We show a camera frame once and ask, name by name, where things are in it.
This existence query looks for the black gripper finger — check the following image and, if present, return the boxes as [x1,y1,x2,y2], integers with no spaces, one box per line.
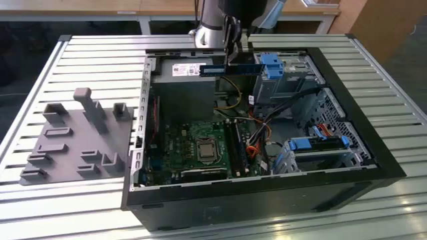
[223,14,241,68]

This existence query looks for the blue RAM stick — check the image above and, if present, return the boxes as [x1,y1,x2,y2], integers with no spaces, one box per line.
[199,63,267,77]

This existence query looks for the black RAM slot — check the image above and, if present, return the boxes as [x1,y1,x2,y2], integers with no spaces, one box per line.
[224,119,239,176]

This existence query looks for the blue disk carrier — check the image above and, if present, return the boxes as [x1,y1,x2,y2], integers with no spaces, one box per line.
[260,53,285,80]
[287,136,351,153]

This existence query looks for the metal drive cage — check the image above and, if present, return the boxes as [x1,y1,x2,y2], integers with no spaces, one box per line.
[252,51,327,107]
[269,138,367,175]

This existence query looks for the grey power supply unit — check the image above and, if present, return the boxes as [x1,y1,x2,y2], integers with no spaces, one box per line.
[151,58,217,122]

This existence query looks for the wooden cabinet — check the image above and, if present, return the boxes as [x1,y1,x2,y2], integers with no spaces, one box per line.
[328,0,427,66]

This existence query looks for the green motherboard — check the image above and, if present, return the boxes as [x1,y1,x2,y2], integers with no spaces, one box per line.
[145,119,268,187]

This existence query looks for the wooden desk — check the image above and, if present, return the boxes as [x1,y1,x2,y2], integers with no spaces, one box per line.
[0,0,342,35]

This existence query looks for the silver CPU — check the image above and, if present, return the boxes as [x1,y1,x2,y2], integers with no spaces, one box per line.
[199,144,219,161]

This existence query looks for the metal socket cover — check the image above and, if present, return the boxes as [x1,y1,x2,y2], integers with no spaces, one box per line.
[195,136,223,166]

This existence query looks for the black graphics card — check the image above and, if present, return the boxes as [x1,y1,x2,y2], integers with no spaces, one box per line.
[179,166,231,182]

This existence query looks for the grey parts rack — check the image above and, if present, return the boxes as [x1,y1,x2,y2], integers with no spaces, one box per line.
[19,87,139,187]

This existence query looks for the black PC case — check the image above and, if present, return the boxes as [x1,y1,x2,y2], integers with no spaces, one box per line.
[120,46,407,232]

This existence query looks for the yellow power wires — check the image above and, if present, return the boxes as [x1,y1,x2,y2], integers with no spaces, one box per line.
[212,76,244,111]

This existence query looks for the black cable with white label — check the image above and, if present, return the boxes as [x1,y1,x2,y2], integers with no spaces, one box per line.
[247,93,268,118]

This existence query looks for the black cable bundle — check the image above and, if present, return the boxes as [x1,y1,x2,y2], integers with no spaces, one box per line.
[252,86,323,131]

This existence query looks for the black and white wires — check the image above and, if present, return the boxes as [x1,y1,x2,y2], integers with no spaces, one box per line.
[212,106,268,125]

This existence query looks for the red black twisted wire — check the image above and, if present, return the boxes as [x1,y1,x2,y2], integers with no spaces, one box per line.
[149,96,161,146]

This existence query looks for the orange and red wires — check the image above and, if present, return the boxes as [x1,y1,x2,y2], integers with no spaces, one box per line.
[245,121,273,161]

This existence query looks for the blue data cable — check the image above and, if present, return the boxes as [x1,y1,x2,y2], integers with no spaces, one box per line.
[312,125,327,141]

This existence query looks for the red data cable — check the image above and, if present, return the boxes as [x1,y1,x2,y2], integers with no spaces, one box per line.
[317,124,340,138]

